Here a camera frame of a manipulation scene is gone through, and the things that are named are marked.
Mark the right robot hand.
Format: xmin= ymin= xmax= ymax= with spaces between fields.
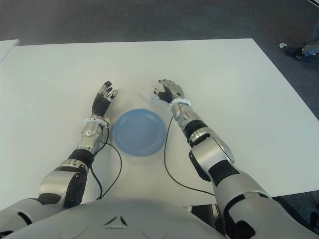
xmin=152 ymin=79 xmax=185 ymax=104

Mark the neighbouring white table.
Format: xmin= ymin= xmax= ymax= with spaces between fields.
xmin=0 ymin=39 xmax=20 ymax=63

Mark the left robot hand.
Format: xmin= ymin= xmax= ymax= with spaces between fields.
xmin=91 ymin=80 xmax=119 ymax=118

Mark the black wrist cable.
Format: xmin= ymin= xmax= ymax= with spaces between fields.
xmin=90 ymin=125 xmax=123 ymax=200
xmin=163 ymin=116 xmax=215 ymax=197

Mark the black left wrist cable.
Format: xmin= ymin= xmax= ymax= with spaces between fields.
xmin=90 ymin=125 xmax=123 ymax=200

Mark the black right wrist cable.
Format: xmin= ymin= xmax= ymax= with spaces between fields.
xmin=163 ymin=116 xmax=215 ymax=197

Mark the blue plastic plate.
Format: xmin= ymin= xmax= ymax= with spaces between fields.
xmin=114 ymin=108 xmax=167 ymax=157

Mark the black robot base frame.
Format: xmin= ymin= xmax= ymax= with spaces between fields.
xmin=190 ymin=203 xmax=225 ymax=226

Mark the white charger plug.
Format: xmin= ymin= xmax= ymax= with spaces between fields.
xmin=147 ymin=93 xmax=160 ymax=105

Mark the grey robot torso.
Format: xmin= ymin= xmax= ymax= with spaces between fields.
xmin=29 ymin=197 xmax=226 ymax=239

